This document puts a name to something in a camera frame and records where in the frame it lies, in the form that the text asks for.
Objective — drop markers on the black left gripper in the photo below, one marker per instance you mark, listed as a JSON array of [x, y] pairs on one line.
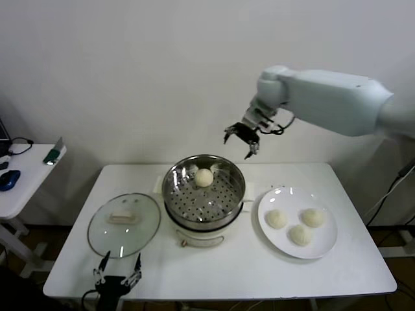
[[111, 283]]

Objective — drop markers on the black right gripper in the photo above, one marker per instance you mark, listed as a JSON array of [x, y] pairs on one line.
[[248, 133]]

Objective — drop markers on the white steamed baozi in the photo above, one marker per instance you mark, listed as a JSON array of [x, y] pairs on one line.
[[277, 219], [314, 218], [204, 178], [300, 236]]

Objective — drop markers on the blue computer mouse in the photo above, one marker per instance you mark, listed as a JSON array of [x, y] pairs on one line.
[[9, 179]]

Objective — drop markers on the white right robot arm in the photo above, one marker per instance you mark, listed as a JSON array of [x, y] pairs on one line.
[[330, 100]]

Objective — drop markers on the stainless steel steamer basket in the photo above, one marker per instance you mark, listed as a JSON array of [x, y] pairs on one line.
[[233, 191]]

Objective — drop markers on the stainless steel steamer pot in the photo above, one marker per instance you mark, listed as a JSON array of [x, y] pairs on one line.
[[201, 233]]

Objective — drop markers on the round white plate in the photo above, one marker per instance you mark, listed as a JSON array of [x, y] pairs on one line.
[[291, 201]]

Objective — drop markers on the white side table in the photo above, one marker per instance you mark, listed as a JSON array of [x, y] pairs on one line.
[[29, 184]]

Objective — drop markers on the green and white gadget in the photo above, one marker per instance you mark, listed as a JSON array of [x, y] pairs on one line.
[[52, 155]]

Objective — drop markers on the small white black gadget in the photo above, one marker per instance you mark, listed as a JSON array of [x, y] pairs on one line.
[[4, 159]]

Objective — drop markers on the dark computer monitor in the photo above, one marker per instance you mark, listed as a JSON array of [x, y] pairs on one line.
[[2, 133]]

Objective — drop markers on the white floor frame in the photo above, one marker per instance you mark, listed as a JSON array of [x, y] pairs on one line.
[[407, 239]]

